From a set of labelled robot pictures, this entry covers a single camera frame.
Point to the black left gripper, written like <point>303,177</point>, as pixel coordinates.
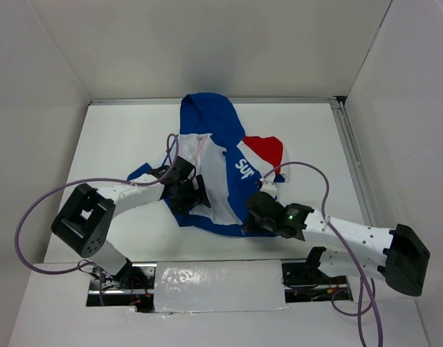
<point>196,196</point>

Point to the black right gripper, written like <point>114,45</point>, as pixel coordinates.
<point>251,225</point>

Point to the blue white red jacket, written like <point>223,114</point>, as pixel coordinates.
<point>230,162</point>

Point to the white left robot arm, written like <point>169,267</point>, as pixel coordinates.
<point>84,220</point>

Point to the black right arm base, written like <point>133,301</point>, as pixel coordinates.
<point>304,282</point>

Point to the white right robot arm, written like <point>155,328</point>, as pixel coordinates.
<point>395,255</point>

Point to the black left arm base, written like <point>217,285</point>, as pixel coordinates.
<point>136,292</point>

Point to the white taped panel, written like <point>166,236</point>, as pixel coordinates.
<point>225,286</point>

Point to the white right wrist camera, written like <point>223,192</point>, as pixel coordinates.
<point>268,187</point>

